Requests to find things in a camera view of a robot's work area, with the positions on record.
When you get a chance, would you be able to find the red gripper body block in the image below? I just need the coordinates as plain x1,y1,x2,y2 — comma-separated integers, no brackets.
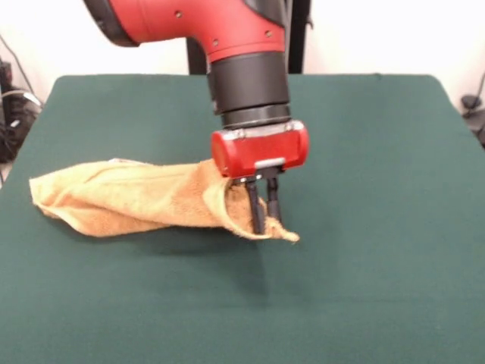
211,120,311,179

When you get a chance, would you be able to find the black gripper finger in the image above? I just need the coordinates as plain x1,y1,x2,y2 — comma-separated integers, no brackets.
244,177,267,235
264,174,283,221

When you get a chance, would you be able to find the tan terry towel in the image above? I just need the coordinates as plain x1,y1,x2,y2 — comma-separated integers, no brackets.
29,158,302,244

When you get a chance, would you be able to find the dark green table cloth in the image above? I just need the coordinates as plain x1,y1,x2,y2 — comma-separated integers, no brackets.
0,73,485,364

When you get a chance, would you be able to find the dark stand foot with knob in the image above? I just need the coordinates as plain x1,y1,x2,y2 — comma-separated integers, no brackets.
459,93,485,149
0,56,43,165

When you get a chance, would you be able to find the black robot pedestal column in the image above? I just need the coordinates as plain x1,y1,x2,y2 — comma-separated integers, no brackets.
185,0,315,75

